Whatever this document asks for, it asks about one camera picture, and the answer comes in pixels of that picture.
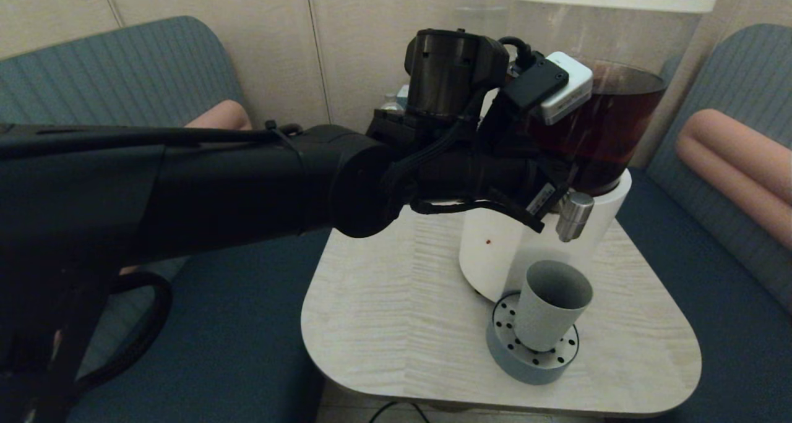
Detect steel dispenser tap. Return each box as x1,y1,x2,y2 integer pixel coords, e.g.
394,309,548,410
555,190,595,243

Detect grey plastic cup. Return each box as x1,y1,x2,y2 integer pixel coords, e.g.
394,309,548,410
515,260,593,353

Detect large white tea dispenser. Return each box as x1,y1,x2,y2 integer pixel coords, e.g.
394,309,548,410
459,0,717,303

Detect small white water dispenser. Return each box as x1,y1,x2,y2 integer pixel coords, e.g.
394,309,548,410
450,0,515,40

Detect pink bolster cushion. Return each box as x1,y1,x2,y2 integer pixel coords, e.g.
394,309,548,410
674,108,792,254
184,100,253,130

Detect round grey drip tray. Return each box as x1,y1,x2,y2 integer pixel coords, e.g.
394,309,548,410
486,291,580,385

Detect teal upholstered bench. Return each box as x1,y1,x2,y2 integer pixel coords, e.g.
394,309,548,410
609,24,792,423
0,16,359,423

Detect black left camera cable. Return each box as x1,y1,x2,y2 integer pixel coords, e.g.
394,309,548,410
408,35,546,234

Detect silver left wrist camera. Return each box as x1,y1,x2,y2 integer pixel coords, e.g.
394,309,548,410
504,51,594,126

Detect black floor cable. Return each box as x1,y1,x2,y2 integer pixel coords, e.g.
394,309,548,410
370,401,431,423

